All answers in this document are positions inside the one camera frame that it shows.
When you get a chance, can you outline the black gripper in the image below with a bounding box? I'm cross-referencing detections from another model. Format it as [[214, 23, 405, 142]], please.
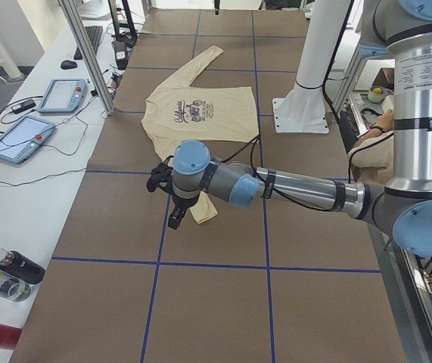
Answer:
[[168, 187, 200, 228]]

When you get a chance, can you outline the cream long-sleeve printed shirt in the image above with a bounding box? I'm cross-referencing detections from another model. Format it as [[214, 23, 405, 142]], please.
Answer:
[[141, 45, 260, 222]]

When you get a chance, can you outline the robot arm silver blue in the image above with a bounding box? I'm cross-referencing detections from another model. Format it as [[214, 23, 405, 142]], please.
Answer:
[[167, 1, 432, 257]]

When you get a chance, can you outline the white central pillar with base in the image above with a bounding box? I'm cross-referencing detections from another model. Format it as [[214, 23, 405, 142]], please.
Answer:
[[272, 0, 353, 134]]

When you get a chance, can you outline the far blue teach pendant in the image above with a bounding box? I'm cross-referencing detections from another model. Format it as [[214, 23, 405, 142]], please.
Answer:
[[37, 79, 87, 114]]

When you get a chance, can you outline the blue teach pendant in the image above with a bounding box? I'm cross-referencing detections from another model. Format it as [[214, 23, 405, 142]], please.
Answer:
[[0, 115, 56, 164], [37, 79, 87, 114]]

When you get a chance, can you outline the black water bottle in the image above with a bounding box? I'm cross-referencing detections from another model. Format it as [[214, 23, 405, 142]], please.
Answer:
[[0, 248, 45, 284]]

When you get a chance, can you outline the near blue teach pendant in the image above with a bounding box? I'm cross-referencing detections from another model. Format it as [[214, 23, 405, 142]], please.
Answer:
[[0, 115, 56, 164]]

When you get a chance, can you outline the black box white label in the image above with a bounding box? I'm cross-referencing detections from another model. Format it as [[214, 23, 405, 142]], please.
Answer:
[[111, 40, 129, 70]]

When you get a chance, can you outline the clear bottle black lid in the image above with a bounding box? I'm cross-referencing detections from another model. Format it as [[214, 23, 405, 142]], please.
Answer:
[[0, 270, 31, 303]]

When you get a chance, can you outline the black computer mouse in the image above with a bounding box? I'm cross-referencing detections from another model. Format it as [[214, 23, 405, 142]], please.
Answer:
[[60, 60, 78, 70]]

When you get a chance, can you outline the black power adapter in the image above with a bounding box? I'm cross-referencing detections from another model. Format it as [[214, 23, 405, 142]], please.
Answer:
[[11, 98, 36, 114]]

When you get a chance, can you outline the black monitor stand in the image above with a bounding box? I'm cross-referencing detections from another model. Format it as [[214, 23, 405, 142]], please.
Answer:
[[108, 0, 138, 48]]

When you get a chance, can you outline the black keyboard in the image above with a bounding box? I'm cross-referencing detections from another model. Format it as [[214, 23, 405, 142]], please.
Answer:
[[73, 25, 103, 61]]

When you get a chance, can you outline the seated person beige shirt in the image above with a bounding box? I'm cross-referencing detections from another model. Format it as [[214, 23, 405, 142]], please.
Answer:
[[347, 110, 394, 185]]

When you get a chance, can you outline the green bowl with lemon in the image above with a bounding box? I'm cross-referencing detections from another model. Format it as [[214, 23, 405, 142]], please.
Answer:
[[368, 86, 389, 104]]

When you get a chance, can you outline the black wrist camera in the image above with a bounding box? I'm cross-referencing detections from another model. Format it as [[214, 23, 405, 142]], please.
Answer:
[[146, 155, 173, 195]]

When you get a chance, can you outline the aluminium frame post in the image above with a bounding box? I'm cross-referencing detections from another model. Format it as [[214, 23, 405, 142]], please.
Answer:
[[59, 0, 115, 116]]

